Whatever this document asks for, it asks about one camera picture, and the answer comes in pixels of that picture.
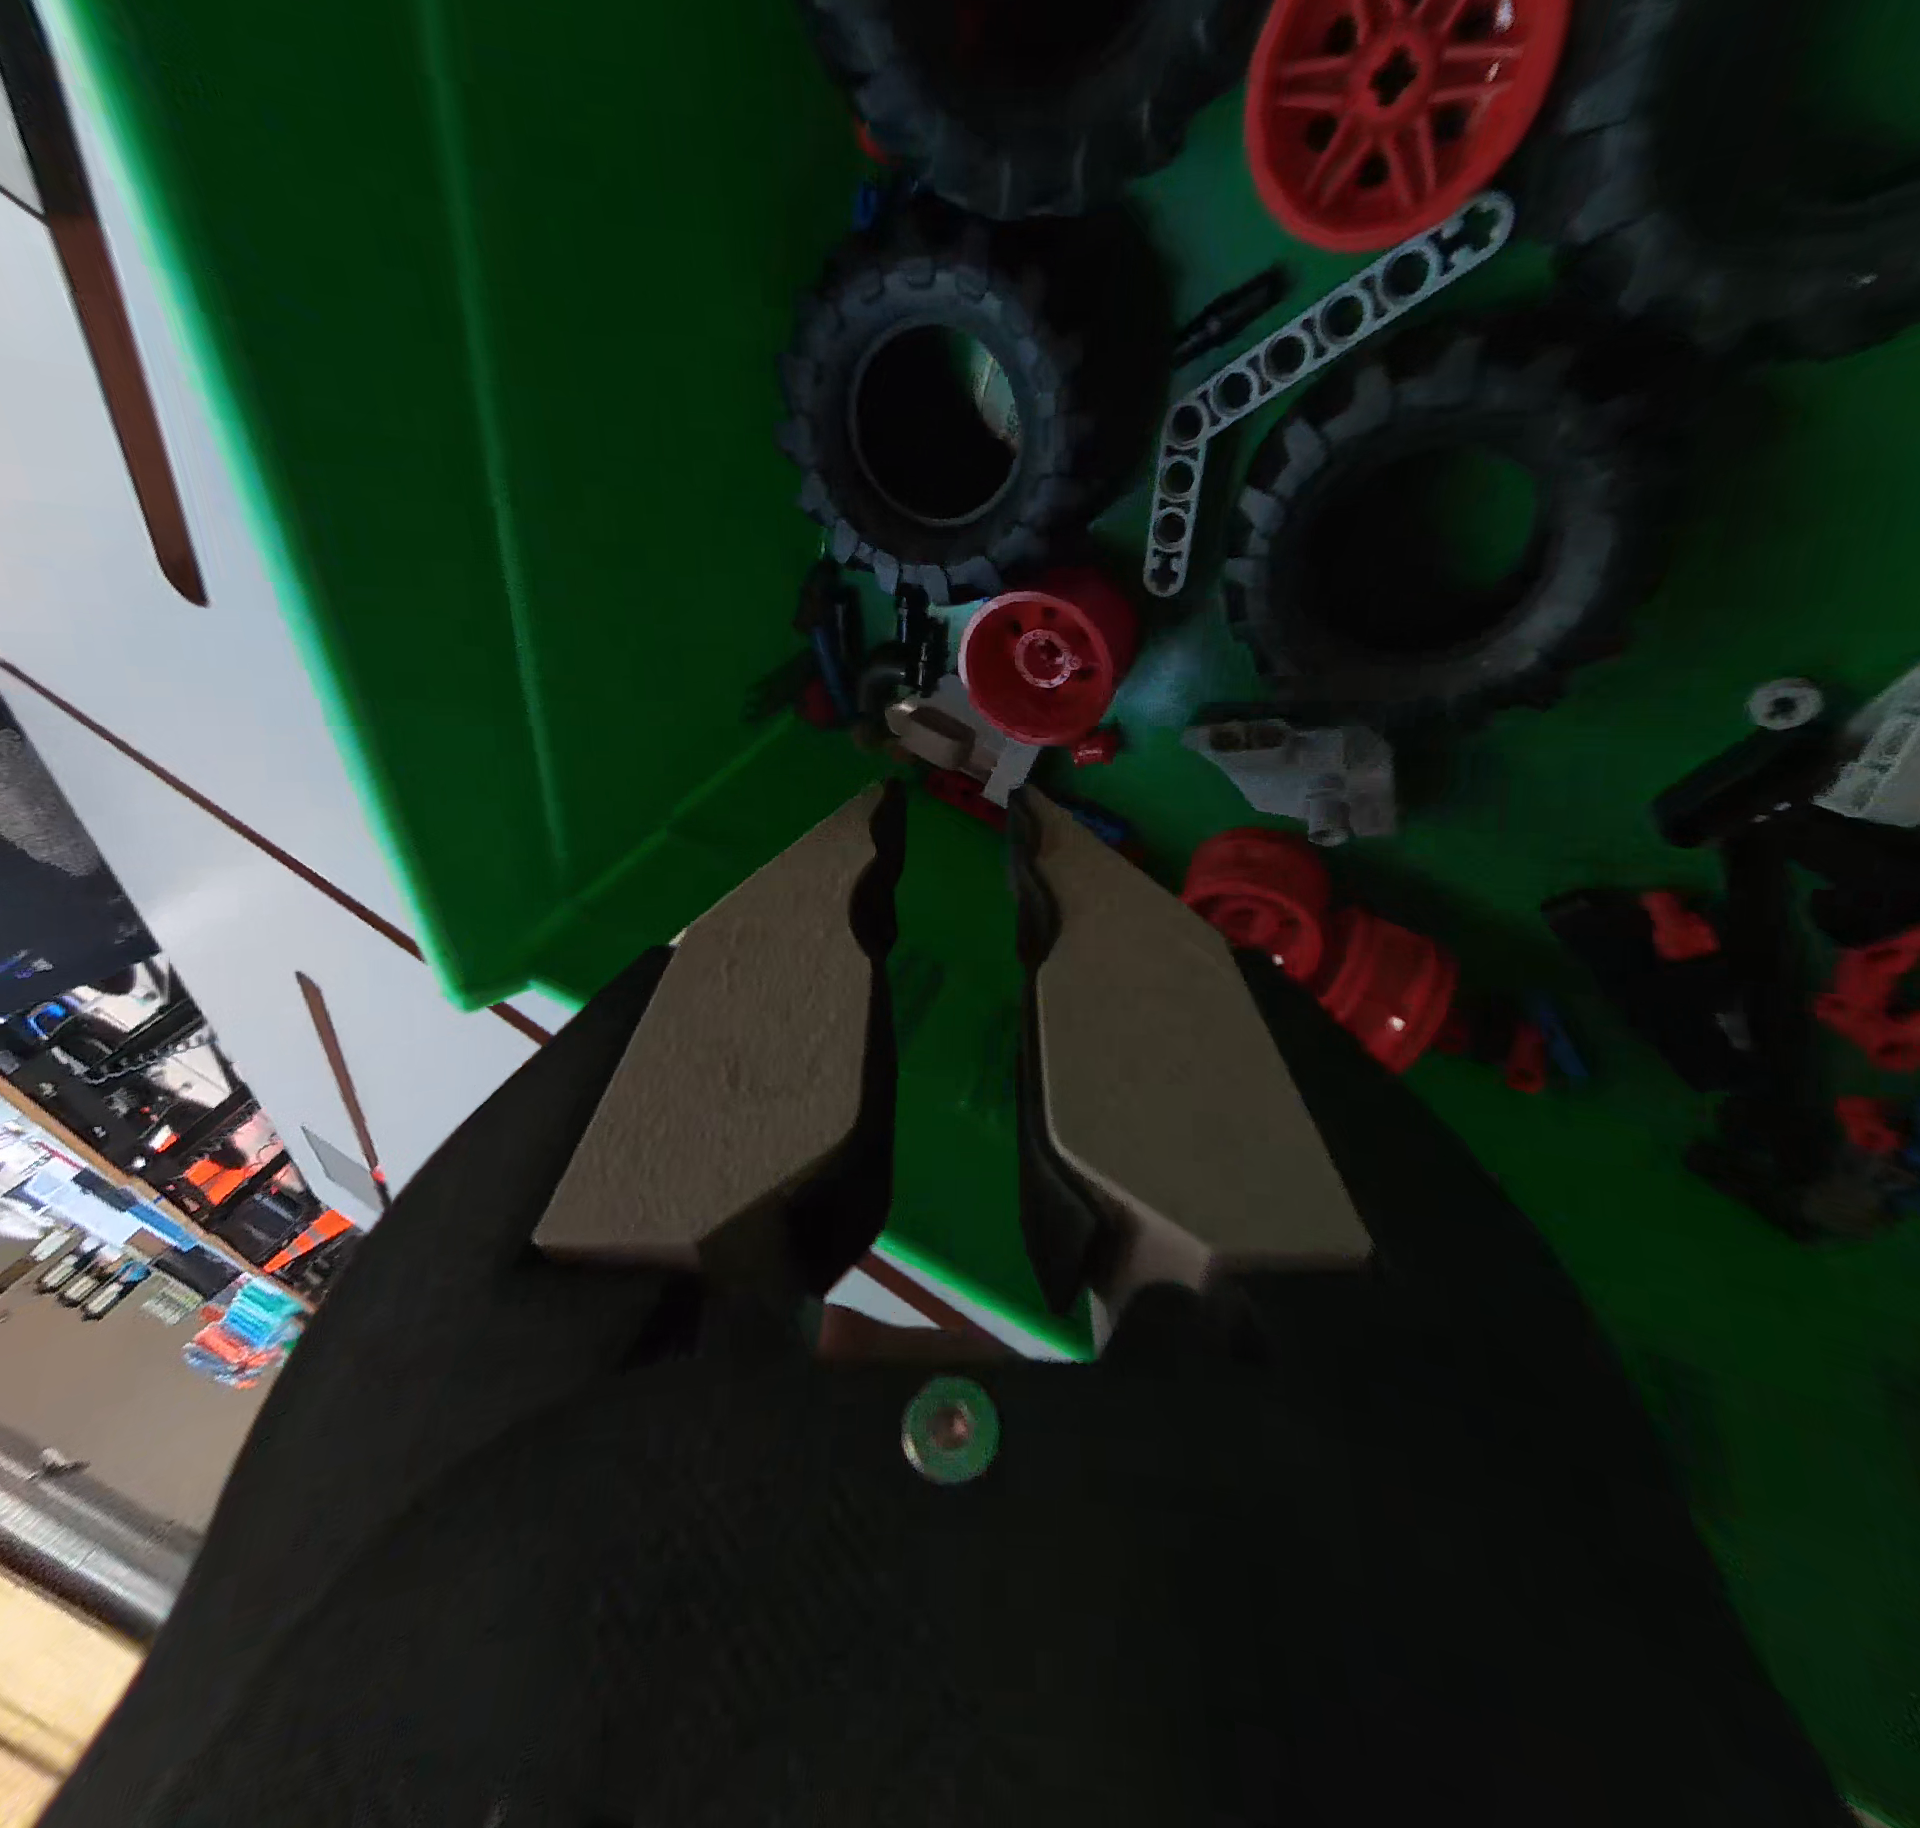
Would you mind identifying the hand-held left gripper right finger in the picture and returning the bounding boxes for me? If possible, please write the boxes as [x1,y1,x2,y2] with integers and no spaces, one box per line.
[1009,785,1375,1354]

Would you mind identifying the red lego wheel hub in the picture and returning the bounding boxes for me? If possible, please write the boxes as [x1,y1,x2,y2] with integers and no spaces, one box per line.
[1184,826,1335,982]
[1301,902,1462,1075]

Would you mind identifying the small plastic bag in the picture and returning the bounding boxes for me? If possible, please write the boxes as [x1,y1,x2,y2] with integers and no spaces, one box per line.
[881,677,1042,813]

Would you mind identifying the grey bent lego liftarm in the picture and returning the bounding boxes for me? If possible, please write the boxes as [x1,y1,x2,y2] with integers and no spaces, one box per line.
[1142,186,1517,597]

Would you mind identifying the large black lego tire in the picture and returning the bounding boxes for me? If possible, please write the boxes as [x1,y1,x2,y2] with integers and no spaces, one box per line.
[794,0,1247,222]
[1543,0,1920,361]

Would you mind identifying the black lego pin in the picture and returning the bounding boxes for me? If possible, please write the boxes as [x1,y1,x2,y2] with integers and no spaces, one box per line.
[1178,262,1292,361]

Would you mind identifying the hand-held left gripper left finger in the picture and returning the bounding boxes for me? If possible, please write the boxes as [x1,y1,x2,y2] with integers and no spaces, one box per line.
[531,779,911,1301]

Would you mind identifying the small black lego tire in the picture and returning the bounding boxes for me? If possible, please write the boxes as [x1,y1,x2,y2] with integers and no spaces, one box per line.
[779,228,1161,602]

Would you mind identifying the black and red lego assembly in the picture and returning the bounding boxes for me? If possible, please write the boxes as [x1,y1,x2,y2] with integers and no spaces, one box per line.
[1543,722,1920,1248]

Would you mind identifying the white lego block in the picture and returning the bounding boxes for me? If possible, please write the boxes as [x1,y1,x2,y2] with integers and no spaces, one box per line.
[1807,668,1920,819]

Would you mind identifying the medium black lego tire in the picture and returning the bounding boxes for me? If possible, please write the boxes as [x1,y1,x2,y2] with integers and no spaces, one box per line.
[1219,339,1673,709]

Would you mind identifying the green plastic bin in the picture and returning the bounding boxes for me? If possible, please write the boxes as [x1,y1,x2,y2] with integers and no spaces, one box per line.
[26,0,1920,1828]

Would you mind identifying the small red lego wheel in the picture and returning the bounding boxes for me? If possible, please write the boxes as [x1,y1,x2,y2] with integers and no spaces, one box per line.
[951,565,1142,750]

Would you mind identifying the grey lego connector block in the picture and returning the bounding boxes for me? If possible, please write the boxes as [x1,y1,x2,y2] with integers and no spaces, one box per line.
[1184,716,1397,844]

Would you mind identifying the pile of small lego pins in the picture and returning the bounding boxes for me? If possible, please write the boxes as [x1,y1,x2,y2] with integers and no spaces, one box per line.
[751,558,951,733]

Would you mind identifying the large red lego wheel rim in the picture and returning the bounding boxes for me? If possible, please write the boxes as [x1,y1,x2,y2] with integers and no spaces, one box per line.
[1243,0,1578,254]

